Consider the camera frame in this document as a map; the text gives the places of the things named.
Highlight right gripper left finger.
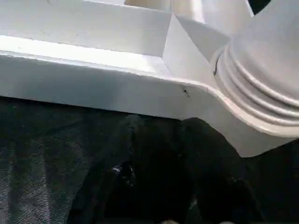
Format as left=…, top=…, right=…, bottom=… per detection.
left=67, top=114, right=142, bottom=224

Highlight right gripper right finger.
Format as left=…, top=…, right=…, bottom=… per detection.
left=182, top=118, right=264, bottom=224

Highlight white plastic table top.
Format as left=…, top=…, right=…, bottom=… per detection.
left=0, top=0, right=299, bottom=158

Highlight black work mat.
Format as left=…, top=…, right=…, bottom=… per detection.
left=0, top=95, right=299, bottom=224

